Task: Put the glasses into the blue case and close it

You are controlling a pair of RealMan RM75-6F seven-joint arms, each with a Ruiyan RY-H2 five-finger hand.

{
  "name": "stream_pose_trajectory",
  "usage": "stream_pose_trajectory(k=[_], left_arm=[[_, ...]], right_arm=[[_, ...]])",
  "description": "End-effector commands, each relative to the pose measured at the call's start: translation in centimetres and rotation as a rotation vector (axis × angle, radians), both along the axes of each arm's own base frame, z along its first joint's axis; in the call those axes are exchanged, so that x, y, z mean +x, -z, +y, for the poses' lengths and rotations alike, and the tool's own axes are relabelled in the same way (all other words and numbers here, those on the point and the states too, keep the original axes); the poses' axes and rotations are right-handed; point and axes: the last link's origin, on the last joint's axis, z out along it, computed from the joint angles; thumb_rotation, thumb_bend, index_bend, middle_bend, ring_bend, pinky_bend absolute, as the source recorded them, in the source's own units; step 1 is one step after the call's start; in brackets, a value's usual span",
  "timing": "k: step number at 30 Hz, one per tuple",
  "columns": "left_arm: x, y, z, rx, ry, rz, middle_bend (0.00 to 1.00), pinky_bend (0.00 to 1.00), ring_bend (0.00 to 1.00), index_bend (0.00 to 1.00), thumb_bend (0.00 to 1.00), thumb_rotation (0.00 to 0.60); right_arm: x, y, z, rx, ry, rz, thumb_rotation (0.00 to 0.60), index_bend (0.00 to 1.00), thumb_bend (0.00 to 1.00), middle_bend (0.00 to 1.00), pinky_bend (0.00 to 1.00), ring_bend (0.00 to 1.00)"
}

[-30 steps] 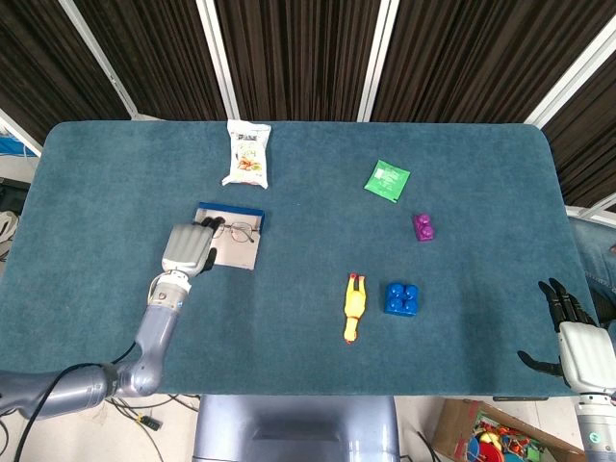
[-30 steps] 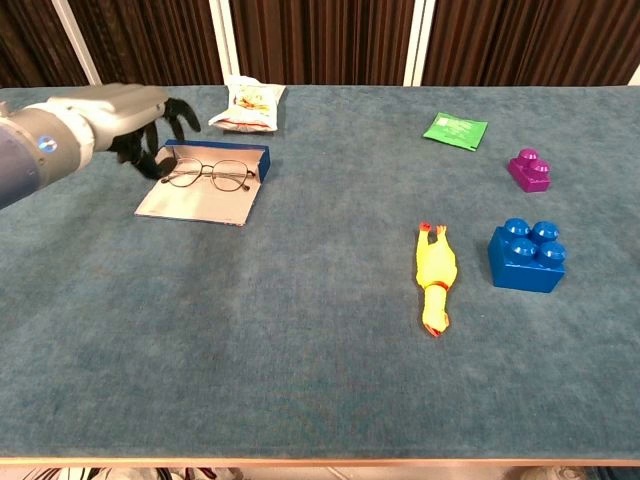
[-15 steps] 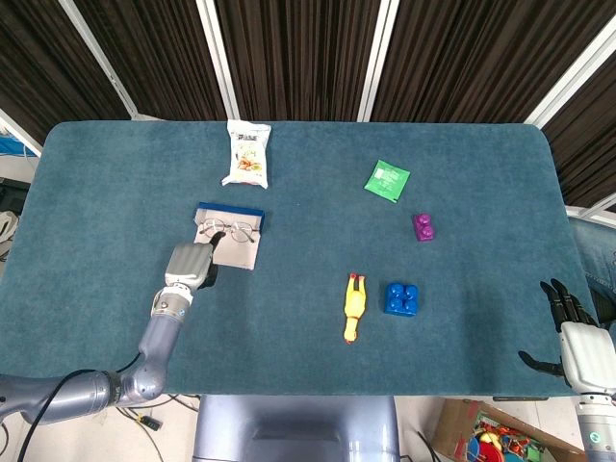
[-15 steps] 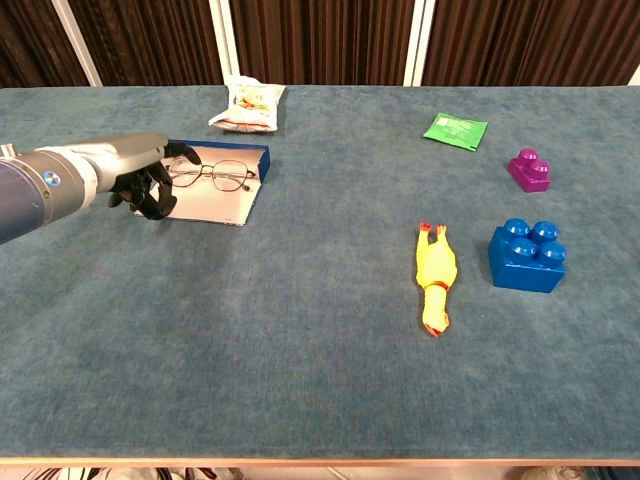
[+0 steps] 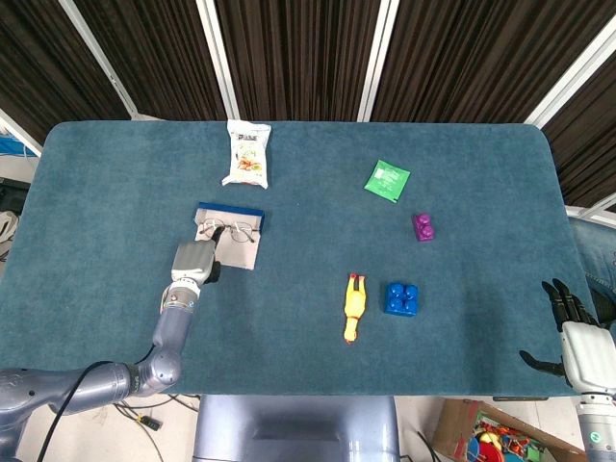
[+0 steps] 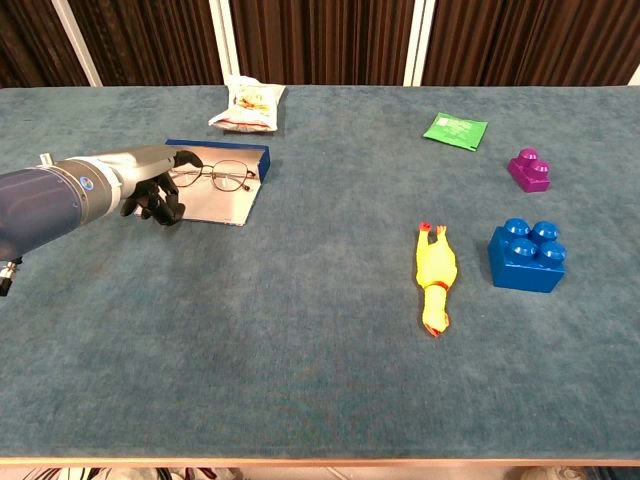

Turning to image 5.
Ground teal table cloth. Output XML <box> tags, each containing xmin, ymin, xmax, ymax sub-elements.
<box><xmin>0</xmin><ymin>119</ymin><xmax>601</xmax><ymax>398</ymax></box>

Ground dark brown curtain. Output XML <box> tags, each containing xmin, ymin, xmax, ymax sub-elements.
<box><xmin>0</xmin><ymin>0</ymin><xmax>616</xmax><ymax>208</ymax></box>

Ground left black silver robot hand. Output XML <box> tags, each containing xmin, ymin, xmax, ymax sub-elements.
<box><xmin>170</xmin><ymin>225</ymin><xmax>225</xmax><ymax>286</ymax></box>

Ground yellow rubber chicken toy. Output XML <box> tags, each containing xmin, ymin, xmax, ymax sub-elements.
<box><xmin>343</xmin><ymin>272</ymin><xmax>370</xmax><ymax>346</ymax></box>

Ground green sachet packet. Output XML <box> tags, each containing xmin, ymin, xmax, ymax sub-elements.
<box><xmin>363</xmin><ymin>159</ymin><xmax>412</xmax><ymax>204</ymax></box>

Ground tangled floor cables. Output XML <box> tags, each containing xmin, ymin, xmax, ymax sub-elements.
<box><xmin>95</xmin><ymin>393</ymin><xmax>201</xmax><ymax>462</ymax></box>

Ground cardboard box of toys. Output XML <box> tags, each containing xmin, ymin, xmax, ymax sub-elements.
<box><xmin>431</xmin><ymin>398</ymin><xmax>586</xmax><ymax>462</ymax></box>

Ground white metal frame post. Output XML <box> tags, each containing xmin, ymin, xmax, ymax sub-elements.
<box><xmin>524</xmin><ymin>17</ymin><xmax>616</xmax><ymax>129</ymax></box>
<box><xmin>59</xmin><ymin>0</ymin><xmax>144</xmax><ymax>121</ymax></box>
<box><xmin>0</xmin><ymin>108</ymin><xmax>44</xmax><ymax>158</ymax></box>
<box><xmin>195</xmin><ymin>0</ymin><xmax>242</xmax><ymax>121</ymax></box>
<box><xmin>565</xmin><ymin>195</ymin><xmax>616</xmax><ymax>225</ymax></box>
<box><xmin>356</xmin><ymin>0</ymin><xmax>401</xmax><ymax>123</ymax></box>

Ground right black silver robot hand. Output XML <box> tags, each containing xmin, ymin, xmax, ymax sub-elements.
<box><xmin>519</xmin><ymin>277</ymin><xmax>616</xmax><ymax>395</ymax></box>

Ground white snack bag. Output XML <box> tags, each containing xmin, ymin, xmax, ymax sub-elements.
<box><xmin>220</xmin><ymin>118</ymin><xmax>273</xmax><ymax>190</ymax></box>

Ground person's jeans leg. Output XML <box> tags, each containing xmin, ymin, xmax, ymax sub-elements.
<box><xmin>569</xmin><ymin>216</ymin><xmax>616</xmax><ymax>333</ymax></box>

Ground eyeglasses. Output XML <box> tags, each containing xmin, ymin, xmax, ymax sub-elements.
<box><xmin>197</xmin><ymin>218</ymin><xmax>257</xmax><ymax>244</ymax></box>

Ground purple toy brick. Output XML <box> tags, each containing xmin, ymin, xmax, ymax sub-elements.
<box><xmin>412</xmin><ymin>212</ymin><xmax>437</xmax><ymax>244</ymax></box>

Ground white box with blue lid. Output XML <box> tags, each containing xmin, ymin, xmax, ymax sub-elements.
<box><xmin>192</xmin><ymin>201</ymin><xmax>267</xmax><ymax>273</ymax></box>

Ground blue toy brick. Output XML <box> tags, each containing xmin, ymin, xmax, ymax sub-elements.
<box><xmin>383</xmin><ymin>281</ymin><xmax>420</xmax><ymax>318</ymax></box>

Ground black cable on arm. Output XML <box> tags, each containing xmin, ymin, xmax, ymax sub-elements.
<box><xmin>36</xmin><ymin>342</ymin><xmax>159</xmax><ymax>462</ymax></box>

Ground blue-grey robot torso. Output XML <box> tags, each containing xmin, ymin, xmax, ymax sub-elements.
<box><xmin>192</xmin><ymin>395</ymin><xmax>401</xmax><ymax>462</ymax></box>

